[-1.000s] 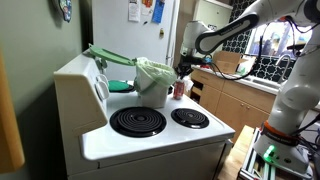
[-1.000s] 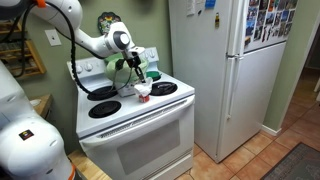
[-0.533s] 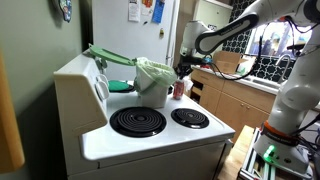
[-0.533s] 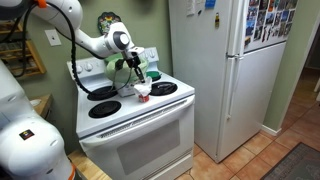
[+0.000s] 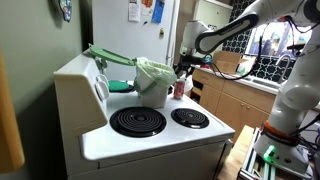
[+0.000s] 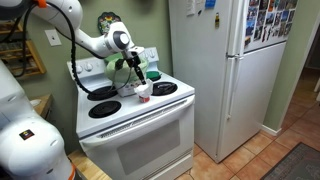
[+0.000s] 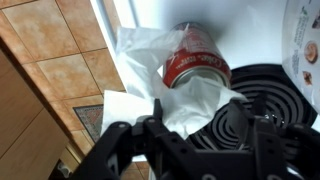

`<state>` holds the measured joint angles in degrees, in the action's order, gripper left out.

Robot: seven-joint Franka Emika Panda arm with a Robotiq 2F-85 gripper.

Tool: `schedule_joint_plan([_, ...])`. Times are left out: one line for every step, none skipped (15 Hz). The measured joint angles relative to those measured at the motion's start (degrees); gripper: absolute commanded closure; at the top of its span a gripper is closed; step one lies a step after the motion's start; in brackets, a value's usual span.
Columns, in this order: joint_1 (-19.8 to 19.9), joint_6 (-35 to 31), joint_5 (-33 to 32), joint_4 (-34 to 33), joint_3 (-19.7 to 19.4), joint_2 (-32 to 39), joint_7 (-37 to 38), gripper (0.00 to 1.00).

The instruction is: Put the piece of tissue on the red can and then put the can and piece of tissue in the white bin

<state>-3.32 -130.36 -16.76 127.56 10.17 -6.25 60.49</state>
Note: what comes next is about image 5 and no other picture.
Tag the orange printed paper note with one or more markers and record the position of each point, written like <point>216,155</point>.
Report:
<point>147,6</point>

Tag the small black coil burner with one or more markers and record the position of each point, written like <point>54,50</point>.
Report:
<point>190,118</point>

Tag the light wooden robot table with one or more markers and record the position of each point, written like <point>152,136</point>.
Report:
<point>236,156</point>

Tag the white refrigerator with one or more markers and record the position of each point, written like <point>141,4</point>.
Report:
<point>116,33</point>

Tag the blue paper note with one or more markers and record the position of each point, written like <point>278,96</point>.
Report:
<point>158,11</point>

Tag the white paper sheet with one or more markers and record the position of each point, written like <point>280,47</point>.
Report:
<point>134,11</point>

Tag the colourful round wall decoration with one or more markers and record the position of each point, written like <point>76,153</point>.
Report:
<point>65,9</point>

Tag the brown cardboard box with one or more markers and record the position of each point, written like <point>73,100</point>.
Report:
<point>228,61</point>

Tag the white wall cabinet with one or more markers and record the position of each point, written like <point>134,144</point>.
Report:
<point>213,11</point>

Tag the large black coil burner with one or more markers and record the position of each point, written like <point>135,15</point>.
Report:
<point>138,121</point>
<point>170,90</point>

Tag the aluminium profile frame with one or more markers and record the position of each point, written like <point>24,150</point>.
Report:
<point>253,166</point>

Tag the yellow wooden panel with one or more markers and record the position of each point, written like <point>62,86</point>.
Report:
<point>10,133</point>

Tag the wooden kitchen counter cabinet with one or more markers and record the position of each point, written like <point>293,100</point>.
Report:
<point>233,106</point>

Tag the white electric stove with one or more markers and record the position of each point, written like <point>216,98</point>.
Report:
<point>133,146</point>

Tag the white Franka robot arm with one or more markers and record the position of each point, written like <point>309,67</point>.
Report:
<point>300,93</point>

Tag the kitchen window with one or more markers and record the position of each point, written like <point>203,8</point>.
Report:
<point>266,43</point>

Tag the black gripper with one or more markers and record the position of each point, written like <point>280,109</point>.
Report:
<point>190,60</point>

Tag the small brass fridge magnet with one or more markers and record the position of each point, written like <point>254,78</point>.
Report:
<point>161,33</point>

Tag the chrome kitchen faucet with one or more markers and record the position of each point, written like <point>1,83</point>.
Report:
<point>283,60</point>

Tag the small blue object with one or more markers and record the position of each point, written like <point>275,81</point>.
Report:
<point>207,61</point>

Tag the white stove knob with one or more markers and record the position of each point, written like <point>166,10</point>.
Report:
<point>102,79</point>
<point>101,90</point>

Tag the red soda can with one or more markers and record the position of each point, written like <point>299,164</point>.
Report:
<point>179,90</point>

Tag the white trash bin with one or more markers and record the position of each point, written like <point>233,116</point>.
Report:
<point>155,98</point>

